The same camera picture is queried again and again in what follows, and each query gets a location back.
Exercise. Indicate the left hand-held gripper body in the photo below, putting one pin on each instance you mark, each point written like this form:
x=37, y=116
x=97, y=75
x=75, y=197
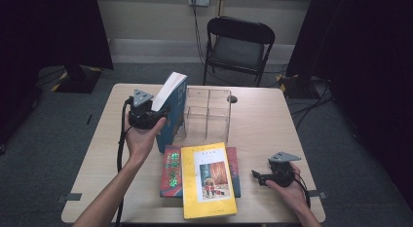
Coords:
x=141, y=118

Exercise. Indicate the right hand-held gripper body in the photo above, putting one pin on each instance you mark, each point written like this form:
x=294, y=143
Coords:
x=281, y=175

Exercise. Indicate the blue book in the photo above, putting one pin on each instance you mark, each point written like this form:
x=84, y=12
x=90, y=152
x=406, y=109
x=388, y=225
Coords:
x=177, y=103

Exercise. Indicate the clear acrylic book rack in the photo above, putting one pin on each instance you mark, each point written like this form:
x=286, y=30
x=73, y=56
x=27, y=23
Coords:
x=206, y=116

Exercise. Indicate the red comic book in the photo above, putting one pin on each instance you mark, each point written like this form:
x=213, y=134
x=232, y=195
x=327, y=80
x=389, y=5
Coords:
x=170, y=171

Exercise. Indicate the yellow book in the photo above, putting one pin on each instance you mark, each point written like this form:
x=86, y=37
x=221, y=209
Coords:
x=191, y=188

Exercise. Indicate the person's right hand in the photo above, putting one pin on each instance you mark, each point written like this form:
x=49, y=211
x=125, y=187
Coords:
x=292, y=196

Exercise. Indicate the person's left hand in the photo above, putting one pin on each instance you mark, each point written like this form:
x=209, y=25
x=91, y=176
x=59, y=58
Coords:
x=139, y=142

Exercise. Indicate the grey tape strip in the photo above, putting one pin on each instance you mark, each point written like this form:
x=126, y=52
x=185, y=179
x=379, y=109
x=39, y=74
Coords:
x=73, y=196
x=318, y=194

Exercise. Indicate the black stand base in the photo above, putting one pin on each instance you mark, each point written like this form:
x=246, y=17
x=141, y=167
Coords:
x=79, y=81
x=295, y=87

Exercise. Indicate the small black round knob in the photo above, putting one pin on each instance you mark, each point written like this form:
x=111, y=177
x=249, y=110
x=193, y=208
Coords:
x=233, y=99

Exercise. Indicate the black folding chair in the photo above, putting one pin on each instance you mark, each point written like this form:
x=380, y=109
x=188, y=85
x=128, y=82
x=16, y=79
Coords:
x=240, y=50

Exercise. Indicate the black curtain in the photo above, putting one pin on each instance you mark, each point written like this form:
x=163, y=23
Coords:
x=357, y=42
x=48, y=25

